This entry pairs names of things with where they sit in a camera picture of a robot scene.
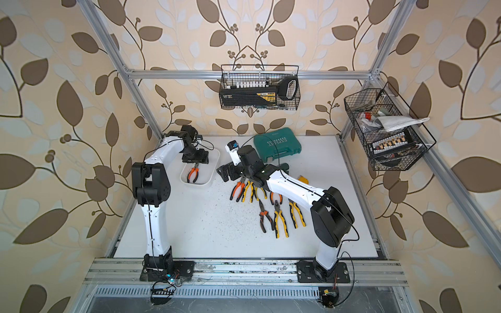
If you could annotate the right black wire basket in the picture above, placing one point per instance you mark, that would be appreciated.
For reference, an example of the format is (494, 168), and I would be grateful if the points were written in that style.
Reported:
(364, 106)

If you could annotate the black wire basket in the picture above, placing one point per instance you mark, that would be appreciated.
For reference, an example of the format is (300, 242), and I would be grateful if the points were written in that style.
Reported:
(283, 77)
(364, 106)

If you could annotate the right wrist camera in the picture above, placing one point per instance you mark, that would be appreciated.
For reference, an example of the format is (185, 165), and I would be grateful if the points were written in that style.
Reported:
(245, 156)

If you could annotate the yellow black combination pliers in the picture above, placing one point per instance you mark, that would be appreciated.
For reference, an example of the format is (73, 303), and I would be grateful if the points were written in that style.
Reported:
(248, 193)
(296, 215)
(279, 220)

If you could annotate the green plastic tool case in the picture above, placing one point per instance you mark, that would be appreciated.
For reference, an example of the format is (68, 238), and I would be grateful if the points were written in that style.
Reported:
(277, 144)

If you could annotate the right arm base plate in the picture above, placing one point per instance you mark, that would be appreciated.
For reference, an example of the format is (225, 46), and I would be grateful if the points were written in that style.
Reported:
(323, 272)

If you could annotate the white paper booklet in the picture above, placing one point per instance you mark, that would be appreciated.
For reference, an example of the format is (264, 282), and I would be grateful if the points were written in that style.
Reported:
(393, 123)

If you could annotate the socket set tray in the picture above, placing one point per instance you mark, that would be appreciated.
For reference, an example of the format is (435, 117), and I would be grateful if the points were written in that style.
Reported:
(387, 145)

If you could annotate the Greener orange black pliers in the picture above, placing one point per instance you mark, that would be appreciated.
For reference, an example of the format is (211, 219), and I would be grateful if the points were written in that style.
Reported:
(275, 197)

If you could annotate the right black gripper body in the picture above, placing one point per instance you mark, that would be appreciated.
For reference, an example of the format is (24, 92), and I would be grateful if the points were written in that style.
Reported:
(239, 172)

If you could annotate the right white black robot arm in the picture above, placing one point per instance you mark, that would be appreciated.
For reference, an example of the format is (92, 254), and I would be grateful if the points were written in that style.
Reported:
(332, 218)

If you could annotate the yellow black long-nose pliers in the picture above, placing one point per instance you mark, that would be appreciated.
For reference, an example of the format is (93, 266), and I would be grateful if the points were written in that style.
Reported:
(259, 193)

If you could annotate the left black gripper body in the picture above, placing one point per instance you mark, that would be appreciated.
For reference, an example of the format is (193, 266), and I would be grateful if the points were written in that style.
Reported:
(197, 154)

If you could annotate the black yellow tool case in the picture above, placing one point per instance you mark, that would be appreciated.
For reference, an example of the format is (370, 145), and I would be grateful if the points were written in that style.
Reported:
(258, 96)

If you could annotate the yellow tape measure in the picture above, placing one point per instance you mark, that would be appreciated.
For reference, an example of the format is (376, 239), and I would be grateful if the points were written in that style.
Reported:
(303, 180)

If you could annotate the aluminium front rail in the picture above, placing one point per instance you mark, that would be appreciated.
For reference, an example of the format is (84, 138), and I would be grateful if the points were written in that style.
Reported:
(358, 273)

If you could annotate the white plastic storage box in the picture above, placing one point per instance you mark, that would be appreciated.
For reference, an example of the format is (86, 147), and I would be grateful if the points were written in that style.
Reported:
(206, 172)

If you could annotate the small orange black pliers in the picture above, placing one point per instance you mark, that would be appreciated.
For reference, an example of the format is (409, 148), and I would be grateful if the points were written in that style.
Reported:
(192, 173)

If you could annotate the orange handled long-nose pliers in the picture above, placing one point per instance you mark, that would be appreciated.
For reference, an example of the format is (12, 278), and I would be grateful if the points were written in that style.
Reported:
(265, 214)

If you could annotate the back black wire basket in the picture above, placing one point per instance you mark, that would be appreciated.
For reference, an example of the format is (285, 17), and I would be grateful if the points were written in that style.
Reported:
(283, 77)

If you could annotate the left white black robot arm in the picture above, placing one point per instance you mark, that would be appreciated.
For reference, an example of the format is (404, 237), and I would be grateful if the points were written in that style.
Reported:
(152, 188)

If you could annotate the orange black combination pliers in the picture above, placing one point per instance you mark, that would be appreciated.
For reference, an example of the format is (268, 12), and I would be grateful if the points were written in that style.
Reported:
(238, 190)

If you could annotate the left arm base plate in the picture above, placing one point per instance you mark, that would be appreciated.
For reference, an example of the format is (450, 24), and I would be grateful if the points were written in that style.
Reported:
(177, 270)

